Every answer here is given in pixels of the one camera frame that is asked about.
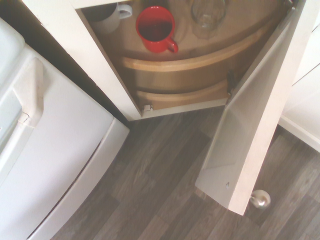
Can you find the white cabinet door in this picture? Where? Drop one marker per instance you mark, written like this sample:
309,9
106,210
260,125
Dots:
250,125

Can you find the small white door catch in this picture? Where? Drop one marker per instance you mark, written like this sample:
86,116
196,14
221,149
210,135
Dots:
147,107

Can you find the wooden lazy susan shelf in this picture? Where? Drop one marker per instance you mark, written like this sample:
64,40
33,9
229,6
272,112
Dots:
200,56
175,98

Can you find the red ceramic mug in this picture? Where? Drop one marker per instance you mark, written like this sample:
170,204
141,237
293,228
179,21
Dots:
155,27

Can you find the white electric stove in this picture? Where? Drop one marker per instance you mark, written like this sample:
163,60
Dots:
55,150

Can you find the clear drinking glass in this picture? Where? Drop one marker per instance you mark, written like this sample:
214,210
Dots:
207,17

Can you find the white ceramic mug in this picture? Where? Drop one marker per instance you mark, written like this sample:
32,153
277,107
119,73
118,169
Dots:
107,18

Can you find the round metal door knob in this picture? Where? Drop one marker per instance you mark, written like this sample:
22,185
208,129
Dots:
261,199

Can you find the white corner cabinet frame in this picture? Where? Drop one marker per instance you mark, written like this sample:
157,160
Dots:
100,75

